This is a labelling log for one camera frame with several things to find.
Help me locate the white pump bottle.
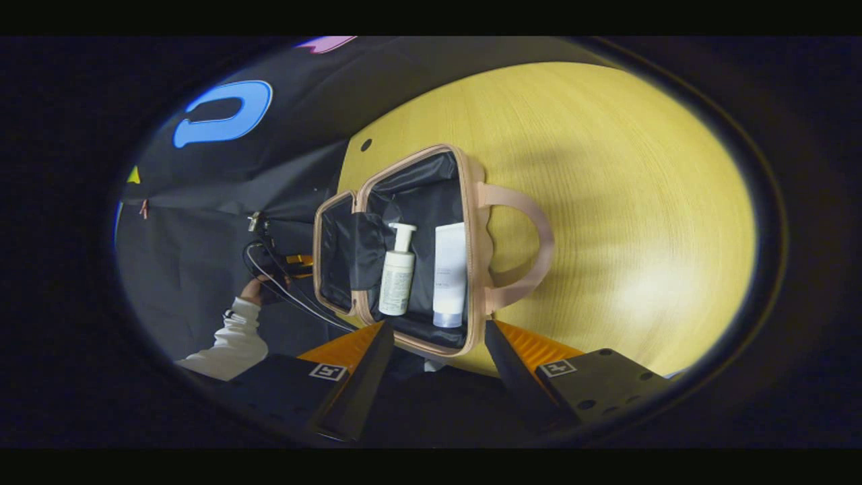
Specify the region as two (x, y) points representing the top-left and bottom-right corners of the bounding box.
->
(378, 222), (418, 317)

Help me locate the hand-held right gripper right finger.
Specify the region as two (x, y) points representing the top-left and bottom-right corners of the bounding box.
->
(484, 320), (682, 426)

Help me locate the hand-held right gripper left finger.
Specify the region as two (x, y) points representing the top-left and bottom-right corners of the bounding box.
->
(229, 321), (395, 443)

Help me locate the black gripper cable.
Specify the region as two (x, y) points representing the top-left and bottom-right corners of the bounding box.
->
(242, 239), (359, 335)

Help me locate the white squeeze tube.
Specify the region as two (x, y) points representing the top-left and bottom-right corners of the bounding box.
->
(432, 222), (468, 329)

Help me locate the black backdrop cloth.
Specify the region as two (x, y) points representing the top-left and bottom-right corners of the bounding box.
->
(114, 37), (381, 368)

